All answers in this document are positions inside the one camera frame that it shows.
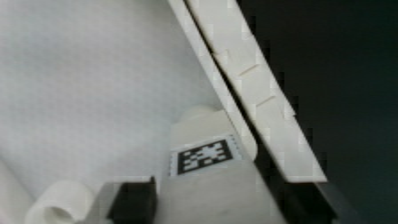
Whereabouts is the white desk tabletop tray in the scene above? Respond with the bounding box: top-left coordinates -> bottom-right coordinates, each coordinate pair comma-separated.
0,0 -> 259,224

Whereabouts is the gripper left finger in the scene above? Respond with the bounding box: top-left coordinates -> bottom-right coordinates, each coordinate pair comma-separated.
94,177 -> 158,224

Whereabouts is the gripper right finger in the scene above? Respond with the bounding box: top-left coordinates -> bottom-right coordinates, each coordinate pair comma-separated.
278,182 -> 362,224

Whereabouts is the white U-shaped obstacle frame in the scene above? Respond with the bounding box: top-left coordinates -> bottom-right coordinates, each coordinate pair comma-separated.
186,0 -> 326,183

